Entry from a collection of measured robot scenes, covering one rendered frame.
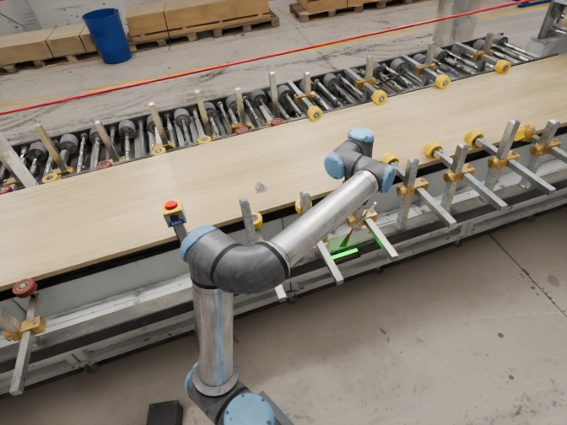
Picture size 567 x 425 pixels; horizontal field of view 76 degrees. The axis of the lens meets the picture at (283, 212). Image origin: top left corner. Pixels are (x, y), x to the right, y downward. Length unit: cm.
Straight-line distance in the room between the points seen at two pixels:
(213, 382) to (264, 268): 54
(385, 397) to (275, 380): 59
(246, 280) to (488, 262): 223
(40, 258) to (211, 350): 107
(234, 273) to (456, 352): 177
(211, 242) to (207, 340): 33
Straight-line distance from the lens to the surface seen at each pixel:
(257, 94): 288
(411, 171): 168
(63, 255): 191
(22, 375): 173
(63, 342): 188
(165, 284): 193
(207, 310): 102
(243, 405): 128
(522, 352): 254
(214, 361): 118
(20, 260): 202
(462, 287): 267
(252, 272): 83
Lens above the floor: 207
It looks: 43 degrees down
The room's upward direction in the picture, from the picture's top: 7 degrees counter-clockwise
